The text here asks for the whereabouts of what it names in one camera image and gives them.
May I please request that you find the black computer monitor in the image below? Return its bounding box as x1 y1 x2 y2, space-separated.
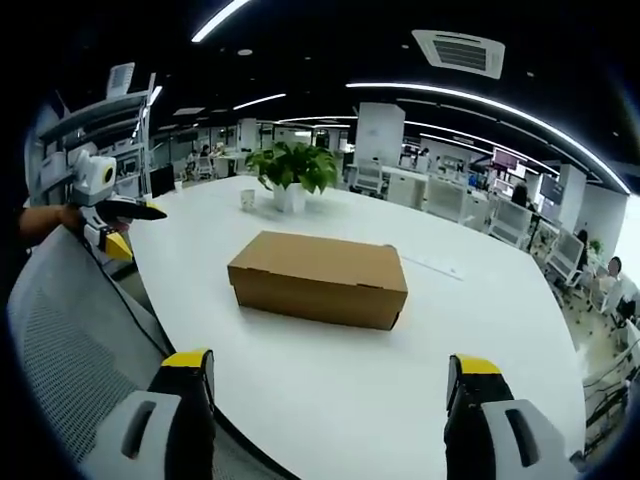
149 163 176 199

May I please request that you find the white metal shelving rack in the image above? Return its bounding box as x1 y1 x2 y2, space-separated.
29 62 164 201

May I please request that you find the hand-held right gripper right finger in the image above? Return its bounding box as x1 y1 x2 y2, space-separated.
442 353 584 480

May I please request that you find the brown cardboard shoe box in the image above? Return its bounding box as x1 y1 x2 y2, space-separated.
226 229 410 332

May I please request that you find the green potted plant white pot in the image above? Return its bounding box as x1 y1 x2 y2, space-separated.
244 140 341 214

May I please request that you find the grey mesh office chair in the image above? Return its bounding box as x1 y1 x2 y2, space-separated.
6 224 281 480

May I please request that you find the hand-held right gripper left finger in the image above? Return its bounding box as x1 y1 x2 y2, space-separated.
79 348 217 480

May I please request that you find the white mesh office chair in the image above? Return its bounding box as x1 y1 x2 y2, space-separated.
487 197 535 250
543 227 587 290
352 160 385 197

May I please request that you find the ceiling air conditioner vent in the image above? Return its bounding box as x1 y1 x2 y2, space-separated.
411 29 507 80

